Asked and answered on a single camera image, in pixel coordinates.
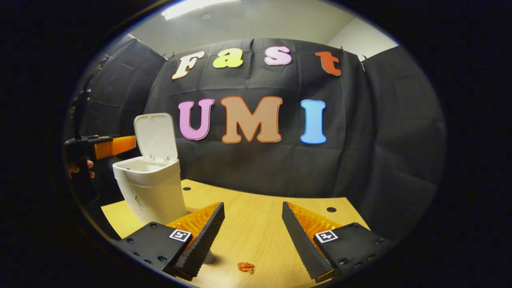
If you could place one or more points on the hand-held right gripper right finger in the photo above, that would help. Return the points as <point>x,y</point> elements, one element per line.
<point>304,248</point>

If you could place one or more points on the black backdrop cloth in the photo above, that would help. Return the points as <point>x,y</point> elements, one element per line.
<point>380,140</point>

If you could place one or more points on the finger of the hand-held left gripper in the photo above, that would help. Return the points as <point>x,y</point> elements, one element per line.
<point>116,147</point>

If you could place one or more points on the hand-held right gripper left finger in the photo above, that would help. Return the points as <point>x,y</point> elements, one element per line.
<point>200,248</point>

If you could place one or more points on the white desktop garbage bin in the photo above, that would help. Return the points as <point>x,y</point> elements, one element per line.
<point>156,192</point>

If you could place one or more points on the wooden desktop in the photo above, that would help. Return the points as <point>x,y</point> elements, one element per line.
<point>260,224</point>

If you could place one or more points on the orange paper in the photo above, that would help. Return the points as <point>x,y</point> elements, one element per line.
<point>246,267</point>

